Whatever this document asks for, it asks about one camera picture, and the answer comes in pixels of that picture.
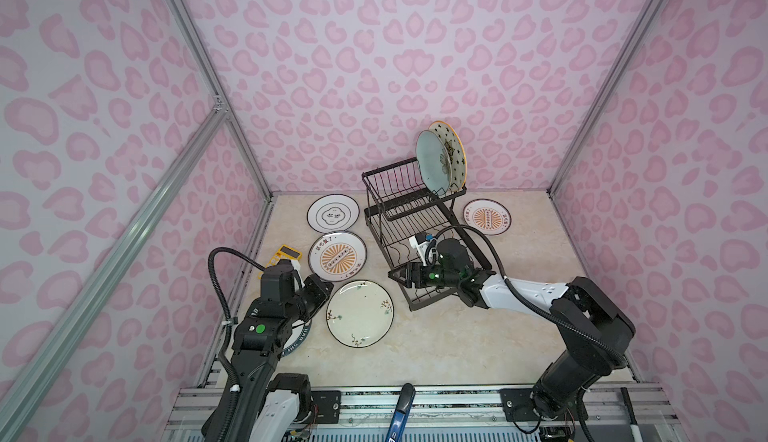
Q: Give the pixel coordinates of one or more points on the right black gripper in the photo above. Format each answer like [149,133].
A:
[411,269]

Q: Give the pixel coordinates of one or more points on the cream floral plate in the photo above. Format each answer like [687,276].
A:
[360,314]

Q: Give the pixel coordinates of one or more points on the aluminium frame bar right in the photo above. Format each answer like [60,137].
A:
[644,22]

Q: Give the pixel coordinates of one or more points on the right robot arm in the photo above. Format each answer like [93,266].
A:
[595,332]

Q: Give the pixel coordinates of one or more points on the white plate dark green rim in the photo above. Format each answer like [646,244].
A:
[299,333]

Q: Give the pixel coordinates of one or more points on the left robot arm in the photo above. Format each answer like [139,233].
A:
[258,404]

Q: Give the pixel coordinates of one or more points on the light green flower plate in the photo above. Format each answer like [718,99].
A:
[434,163]

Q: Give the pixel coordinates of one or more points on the aluminium frame bars left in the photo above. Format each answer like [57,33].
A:
[122,166]

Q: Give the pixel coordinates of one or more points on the black wire dish rack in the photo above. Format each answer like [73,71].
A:
[400,206]

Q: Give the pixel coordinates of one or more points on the yellow calculator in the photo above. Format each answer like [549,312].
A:
[286,252]

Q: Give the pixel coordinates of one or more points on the aluminium mounting rail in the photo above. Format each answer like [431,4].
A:
[486,413]

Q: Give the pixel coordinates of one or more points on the star pattern cartoon plate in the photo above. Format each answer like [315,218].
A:
[456,152]

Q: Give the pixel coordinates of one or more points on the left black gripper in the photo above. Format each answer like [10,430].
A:
[313,283]

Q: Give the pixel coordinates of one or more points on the blue handled tool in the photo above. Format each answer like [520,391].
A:
[401,413]

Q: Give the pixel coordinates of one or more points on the orange sunburst plate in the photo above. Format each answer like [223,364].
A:
[487,216]
[337,256]

